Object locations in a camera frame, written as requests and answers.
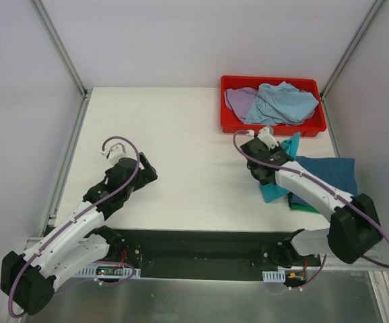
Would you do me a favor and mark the teal t shirt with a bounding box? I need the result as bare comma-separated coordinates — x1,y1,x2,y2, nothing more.
259,133,300,203

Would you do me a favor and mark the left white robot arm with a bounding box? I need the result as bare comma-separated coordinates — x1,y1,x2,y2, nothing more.
0,153,158,316

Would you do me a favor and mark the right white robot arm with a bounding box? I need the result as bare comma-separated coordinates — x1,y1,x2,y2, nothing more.
236,138,384,266

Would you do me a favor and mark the folded green shirt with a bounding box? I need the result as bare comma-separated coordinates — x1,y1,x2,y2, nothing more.
289,203,318,213

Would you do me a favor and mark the red plastic bin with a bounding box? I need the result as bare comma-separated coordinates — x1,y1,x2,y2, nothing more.
219,75,326,137

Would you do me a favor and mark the light blue t shirt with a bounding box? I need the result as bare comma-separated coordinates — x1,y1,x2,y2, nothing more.
244,81,319,126

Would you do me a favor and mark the folded dark blue shirt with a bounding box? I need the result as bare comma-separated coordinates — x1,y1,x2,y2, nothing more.
296,156,359,196

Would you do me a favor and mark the lavender t shirt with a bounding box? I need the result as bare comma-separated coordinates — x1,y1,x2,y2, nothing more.
224,87,258,123

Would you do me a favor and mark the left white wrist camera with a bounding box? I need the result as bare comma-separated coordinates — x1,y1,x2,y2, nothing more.
102,143,127,166

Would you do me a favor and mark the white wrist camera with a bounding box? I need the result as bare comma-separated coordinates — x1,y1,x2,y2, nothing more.
246,126,279,149
102,143,127,166

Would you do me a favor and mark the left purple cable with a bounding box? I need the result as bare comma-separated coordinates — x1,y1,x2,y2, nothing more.
7,135,142,319

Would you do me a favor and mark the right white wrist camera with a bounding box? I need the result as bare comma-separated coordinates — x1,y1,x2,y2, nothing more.
246,126,279,149

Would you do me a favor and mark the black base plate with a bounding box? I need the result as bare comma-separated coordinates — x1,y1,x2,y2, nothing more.
95,229,321,286

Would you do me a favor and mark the left white cable duct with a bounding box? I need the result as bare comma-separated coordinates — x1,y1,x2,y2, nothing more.
74,264,141,279

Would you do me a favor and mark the white cable duct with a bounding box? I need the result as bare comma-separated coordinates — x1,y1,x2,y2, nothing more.
262,270,286,283
74,264,141,279

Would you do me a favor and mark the right white cable duct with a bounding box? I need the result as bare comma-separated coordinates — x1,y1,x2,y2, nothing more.
262,270,286,283

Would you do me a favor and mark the right aluminium frame post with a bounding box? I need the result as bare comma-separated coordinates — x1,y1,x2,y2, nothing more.
320,0,388,100

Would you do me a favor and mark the aluminium frame post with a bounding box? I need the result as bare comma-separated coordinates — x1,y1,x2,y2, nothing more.
30,0,87,98
320,0,388,100

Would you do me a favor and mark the left aluminium frame post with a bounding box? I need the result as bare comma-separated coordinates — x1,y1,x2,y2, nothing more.
30,0,87,98

